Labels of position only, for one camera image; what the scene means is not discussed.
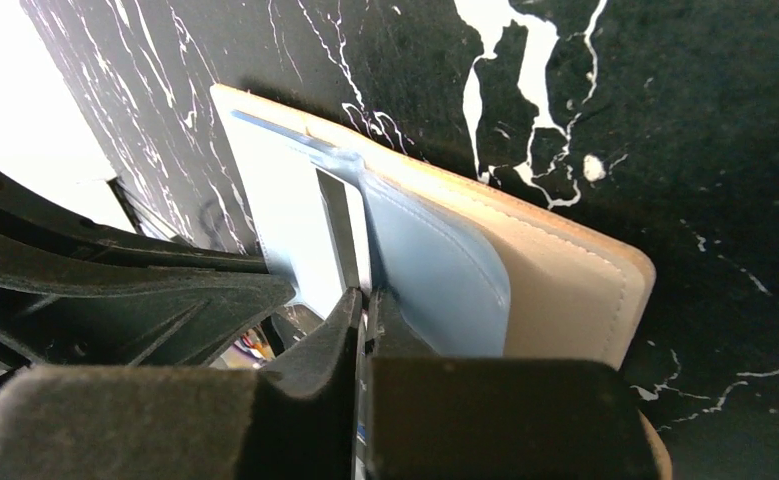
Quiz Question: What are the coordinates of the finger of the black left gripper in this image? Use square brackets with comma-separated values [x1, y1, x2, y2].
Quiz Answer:
[0, 172, 294, 388]

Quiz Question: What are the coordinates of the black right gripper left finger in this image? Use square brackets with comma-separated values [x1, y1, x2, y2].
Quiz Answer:
[0, 288, 363, 479]

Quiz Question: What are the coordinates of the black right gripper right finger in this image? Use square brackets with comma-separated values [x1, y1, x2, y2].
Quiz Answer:
[365, 291, 660, 479]

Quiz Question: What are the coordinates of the beige leather card holder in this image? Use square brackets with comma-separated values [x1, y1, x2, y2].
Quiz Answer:
[210, 84, 672, 479]

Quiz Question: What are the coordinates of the grey card black stripe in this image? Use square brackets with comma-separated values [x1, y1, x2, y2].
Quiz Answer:
[224, 110, 371, 319]

